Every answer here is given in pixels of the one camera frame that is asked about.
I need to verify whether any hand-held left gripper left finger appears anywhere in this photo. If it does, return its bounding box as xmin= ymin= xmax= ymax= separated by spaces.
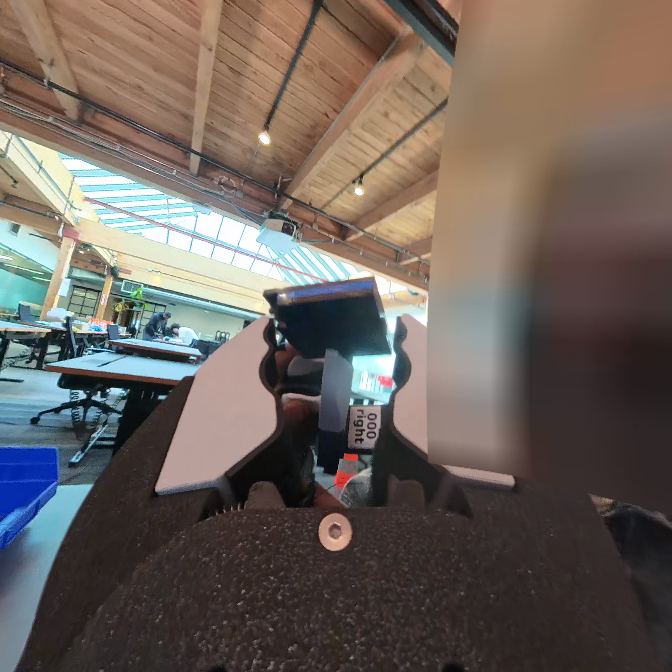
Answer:
xmin=154 ymin=315 xmax=287 ymax=505

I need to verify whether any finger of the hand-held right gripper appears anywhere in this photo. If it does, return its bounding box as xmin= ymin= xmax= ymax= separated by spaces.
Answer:
xmin=317 ymin=348 xmax=355 ymax=435

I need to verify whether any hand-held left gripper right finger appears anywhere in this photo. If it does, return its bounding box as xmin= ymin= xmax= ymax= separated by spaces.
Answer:
xmin=386 ymin=313 xmax=516 ymax=491

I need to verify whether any black blue brick plate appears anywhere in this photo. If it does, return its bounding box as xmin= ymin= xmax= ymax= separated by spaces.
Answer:
xmin=262 ymin=277 xmax=393 ymax=359

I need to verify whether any blue plastic bin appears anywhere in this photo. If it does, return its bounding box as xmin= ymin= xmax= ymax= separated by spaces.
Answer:
xmin=0 ymin=446 xmax=60 ymax=549

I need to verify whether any orange striped item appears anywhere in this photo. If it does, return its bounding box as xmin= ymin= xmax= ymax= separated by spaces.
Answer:
xmin=333 ymin=453 xmax=373 ymax=507

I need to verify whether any wooden edged desk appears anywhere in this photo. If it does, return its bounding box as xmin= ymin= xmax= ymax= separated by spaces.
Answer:
xmin=107 ymin=338 xmax=203 ymax=364
xmin=0 ymin=320 xmax=53 ymax=384
xmin=44 ymin=351 xmax=203 ymax=468

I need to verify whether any black office chair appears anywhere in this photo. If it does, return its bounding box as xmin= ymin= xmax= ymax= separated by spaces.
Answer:
xmin=30 ymin=375 xmax=124 ymax=427

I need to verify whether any potted plant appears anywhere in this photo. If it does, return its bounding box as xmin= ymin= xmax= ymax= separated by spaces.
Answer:
xmin=113 ymin=283 xmax=150 ymax=316

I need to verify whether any ceiling projector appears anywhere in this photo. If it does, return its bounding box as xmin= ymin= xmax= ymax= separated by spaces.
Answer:
xmin=255 ymin=209 xmax=303 ymax=254

